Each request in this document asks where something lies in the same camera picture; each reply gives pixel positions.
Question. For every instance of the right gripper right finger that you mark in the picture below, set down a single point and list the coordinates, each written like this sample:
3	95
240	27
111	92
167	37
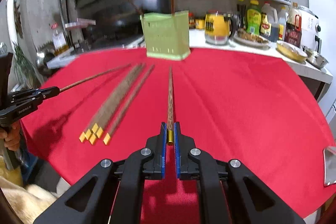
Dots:
229	191

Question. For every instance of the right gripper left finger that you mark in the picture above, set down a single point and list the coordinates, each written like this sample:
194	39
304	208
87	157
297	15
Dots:
111	192

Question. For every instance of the person left hand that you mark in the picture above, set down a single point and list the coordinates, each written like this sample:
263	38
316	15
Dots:
12	137

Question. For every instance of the cooking oil bottle red cap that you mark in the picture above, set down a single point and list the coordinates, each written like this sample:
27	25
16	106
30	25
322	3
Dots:
59	39

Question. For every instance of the red tablecloth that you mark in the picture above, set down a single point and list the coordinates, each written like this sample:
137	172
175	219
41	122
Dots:
234	105

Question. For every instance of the black wok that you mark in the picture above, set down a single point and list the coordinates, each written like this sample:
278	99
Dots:
111	23

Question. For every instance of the plate with food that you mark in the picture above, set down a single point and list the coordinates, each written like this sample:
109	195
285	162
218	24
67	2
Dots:
252	40

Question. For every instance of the yellow rimmed dish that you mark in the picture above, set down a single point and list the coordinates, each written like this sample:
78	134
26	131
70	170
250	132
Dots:
290	51

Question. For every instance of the steel bowl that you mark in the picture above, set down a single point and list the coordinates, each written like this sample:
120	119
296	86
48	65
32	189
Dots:
314	58

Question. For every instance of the green utensil holder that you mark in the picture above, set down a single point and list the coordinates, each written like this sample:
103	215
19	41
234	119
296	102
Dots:
166	35

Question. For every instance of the green sauce bottle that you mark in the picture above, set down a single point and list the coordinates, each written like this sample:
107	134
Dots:
253	17

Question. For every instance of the white rice cooker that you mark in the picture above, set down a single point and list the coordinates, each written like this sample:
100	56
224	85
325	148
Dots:
302	28

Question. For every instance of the white jug soy sauce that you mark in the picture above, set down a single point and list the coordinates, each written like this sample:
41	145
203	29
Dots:
269	22

